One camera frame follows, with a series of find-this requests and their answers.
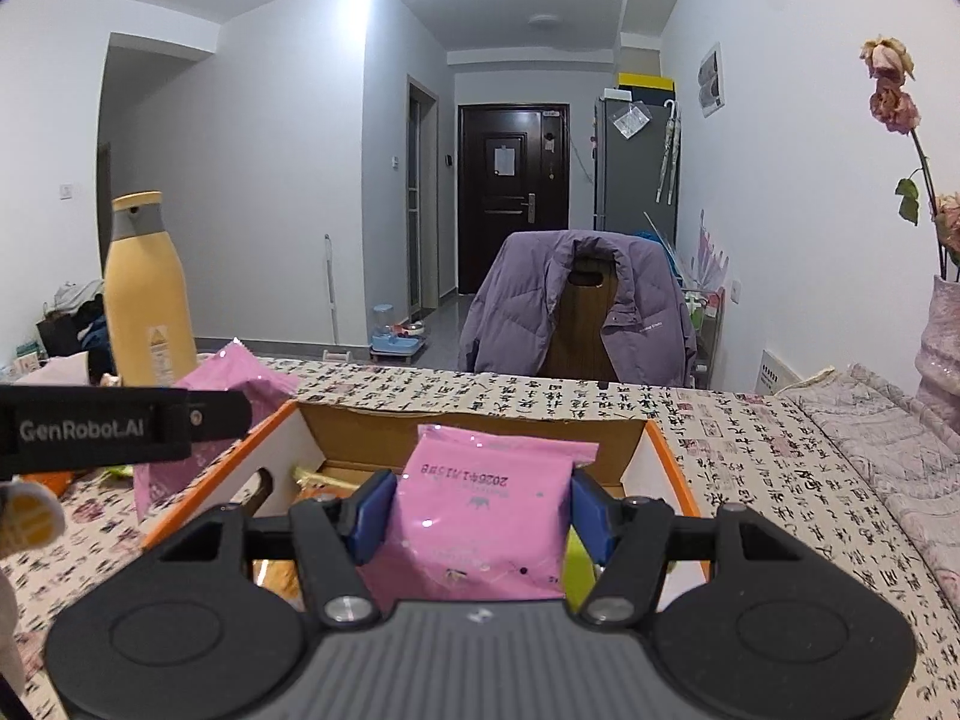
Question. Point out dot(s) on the grey refrigerator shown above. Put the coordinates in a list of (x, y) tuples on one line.
[(637, 157)]

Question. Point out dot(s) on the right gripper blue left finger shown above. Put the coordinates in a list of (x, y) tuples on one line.
[(371, 513)]

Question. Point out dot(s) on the dark entrance door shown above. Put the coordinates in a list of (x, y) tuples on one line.
[(512, 176)]

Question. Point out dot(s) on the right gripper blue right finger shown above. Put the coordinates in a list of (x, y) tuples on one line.
[(596, 517)]

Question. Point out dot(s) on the pink snack bag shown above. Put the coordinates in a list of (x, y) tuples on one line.
[(232, 391), (478, 517)]

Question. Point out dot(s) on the folded pink quilt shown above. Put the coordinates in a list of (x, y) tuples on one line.
[(906, 454)]

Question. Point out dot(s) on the yellow box on refrigerator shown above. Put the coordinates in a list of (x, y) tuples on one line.
[(643, 81)]

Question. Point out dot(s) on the yellow thermos bottle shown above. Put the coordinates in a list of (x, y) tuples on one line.
[(145, 297)]

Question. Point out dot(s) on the purple down jacket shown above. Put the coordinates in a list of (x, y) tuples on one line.
[(648, 333)]

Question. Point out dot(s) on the orange cardboard pumpkin box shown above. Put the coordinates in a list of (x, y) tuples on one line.
[(348, 443)]

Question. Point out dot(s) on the orange spicy strips snack bag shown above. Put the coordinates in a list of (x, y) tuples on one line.
[(316, 485)]

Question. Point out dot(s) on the wooden chair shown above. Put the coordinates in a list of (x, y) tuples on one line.
[(576, 349)]

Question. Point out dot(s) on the pink textured vase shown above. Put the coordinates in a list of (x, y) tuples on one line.
[(938, 359)]

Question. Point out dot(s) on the wall electrical panel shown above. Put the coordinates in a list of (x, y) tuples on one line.
[(710, 84)]

